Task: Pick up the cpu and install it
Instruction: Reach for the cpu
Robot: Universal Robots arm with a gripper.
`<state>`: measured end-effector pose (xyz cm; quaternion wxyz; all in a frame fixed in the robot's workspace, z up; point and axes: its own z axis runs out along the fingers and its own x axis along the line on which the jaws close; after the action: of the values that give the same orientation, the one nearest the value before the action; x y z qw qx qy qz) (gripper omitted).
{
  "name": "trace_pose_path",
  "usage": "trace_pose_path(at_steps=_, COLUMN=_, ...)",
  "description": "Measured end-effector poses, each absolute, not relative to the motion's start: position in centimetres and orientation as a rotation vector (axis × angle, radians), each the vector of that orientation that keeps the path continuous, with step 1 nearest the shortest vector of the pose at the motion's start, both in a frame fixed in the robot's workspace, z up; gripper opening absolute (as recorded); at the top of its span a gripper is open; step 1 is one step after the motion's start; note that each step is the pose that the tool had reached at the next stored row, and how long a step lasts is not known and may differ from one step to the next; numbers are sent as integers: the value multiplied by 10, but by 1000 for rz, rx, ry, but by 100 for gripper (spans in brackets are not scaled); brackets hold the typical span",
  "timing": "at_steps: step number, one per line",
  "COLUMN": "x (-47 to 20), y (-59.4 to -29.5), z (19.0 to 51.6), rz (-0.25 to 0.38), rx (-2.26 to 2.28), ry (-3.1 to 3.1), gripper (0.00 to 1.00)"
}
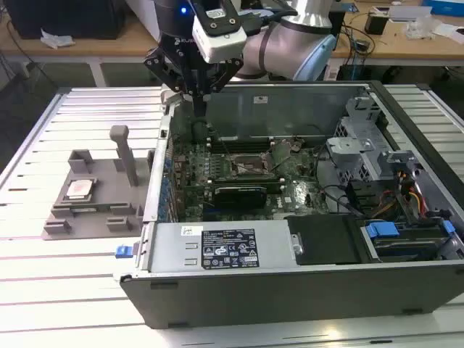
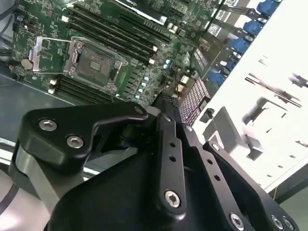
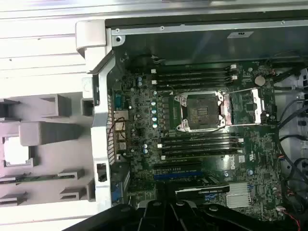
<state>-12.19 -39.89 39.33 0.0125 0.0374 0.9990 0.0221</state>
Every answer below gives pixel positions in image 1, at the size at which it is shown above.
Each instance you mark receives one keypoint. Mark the hard disk in blue carrier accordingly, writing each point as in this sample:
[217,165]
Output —
[382,230]

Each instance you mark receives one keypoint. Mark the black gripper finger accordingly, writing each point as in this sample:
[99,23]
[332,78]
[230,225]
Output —
[224,74]
[163,67]

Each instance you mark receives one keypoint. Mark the grey power supply with label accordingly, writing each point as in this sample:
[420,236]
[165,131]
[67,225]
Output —
[170,246]

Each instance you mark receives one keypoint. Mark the black plastic shroud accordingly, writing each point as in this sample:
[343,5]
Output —
[322,239]

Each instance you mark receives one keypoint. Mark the blue cardboard box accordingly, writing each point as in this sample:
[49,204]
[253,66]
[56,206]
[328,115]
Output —
[444,7]

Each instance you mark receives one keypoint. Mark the small black box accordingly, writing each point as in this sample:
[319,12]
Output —
[375,23]

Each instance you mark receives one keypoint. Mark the blue plastic clip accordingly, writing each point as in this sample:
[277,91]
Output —
[448,227]

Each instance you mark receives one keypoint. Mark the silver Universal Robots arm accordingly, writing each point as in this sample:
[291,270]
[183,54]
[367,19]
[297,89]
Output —
[286,47]

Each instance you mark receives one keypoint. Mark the green motherboard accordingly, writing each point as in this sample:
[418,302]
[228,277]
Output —
[301,195]

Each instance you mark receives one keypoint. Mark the clear plastic bags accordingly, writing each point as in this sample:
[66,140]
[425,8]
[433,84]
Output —
[420,29]

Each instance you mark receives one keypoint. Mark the CPU socket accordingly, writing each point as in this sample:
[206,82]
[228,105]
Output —
[246,165]

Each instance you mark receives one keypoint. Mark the black graphics card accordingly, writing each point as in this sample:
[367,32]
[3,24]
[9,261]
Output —
[239,197]

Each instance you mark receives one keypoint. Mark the metal drive cage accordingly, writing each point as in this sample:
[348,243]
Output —
[362,145]

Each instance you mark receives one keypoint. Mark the black open PC case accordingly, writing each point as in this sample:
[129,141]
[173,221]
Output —
[290,297]

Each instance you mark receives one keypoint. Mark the crumpled white tissue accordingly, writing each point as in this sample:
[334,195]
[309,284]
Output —
[56,38]

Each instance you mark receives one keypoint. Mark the black RAM slot row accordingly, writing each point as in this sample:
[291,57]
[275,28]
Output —
[239,145]
[243,177]

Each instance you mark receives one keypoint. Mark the large black box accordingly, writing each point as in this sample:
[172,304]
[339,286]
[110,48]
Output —
[65,18]

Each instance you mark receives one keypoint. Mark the wooden desk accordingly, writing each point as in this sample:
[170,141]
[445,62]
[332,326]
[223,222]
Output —
[90,49]

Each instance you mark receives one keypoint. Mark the blue case latch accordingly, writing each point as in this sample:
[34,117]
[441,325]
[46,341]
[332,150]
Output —
[123,252]

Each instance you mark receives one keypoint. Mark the grey parts rack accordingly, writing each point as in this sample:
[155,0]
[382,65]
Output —
[108,181]

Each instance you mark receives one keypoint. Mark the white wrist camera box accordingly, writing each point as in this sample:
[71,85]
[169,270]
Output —
[221,43]

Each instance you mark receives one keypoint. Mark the metal locking lever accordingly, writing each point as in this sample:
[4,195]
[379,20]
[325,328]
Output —
[226,150]

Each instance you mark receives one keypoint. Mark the silver CPU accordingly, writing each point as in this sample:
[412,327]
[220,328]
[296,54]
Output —
[78,189]

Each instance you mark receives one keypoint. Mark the white plastic container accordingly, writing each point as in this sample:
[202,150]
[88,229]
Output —
[145,11]

